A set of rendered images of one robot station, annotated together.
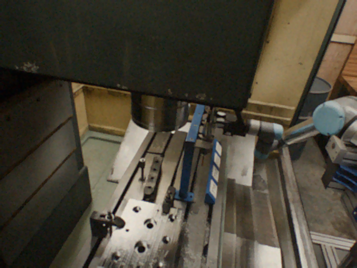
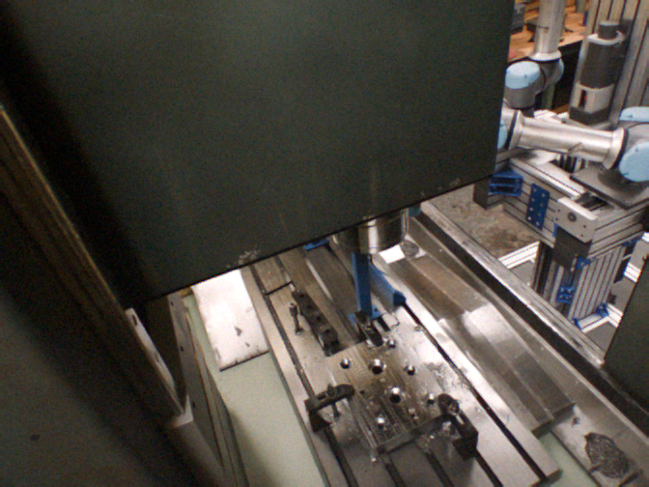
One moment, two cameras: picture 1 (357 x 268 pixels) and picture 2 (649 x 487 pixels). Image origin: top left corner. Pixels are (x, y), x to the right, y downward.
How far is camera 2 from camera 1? 0.51 m
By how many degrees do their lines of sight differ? 21
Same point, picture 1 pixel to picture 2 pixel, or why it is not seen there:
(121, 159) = (217, 329)
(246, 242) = (458, 319)
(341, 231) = (495, 249)
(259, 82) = not seen: hidden behind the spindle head
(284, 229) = (473, 280)
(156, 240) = (401, 378)
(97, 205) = (240, 409)
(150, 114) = (384, 231)
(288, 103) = not seen: hidden behind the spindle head
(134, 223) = (359, 379)
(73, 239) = (255, 469)
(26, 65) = (242, 257)
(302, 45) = not seen: hidden behind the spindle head
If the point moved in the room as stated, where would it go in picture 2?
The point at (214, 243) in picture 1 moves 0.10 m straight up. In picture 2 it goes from (445, 340) to (446, 318)
